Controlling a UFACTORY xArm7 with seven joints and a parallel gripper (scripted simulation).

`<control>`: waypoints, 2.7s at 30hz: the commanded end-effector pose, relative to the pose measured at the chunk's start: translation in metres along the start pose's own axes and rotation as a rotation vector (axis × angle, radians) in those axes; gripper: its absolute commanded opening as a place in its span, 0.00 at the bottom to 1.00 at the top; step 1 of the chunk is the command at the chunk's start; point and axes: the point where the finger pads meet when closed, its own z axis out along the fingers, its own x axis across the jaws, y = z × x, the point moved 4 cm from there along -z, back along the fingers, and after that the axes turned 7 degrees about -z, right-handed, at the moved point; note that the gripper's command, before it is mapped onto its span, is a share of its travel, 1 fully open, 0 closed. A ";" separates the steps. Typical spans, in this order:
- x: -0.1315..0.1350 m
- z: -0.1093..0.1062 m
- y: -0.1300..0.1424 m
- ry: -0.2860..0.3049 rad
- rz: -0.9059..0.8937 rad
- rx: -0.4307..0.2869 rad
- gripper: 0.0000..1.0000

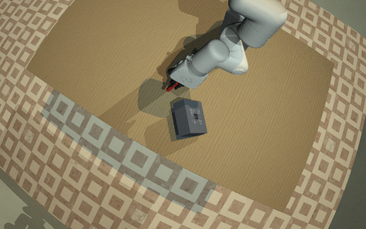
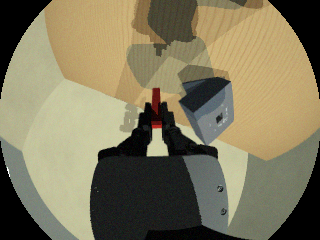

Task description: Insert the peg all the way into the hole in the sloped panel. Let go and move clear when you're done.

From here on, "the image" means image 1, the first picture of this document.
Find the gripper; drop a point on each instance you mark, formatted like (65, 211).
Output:
(181, 73)

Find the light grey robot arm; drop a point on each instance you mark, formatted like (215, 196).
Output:
(261, 20)

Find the dark red rectangular peg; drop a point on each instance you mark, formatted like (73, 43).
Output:
(170, 88)

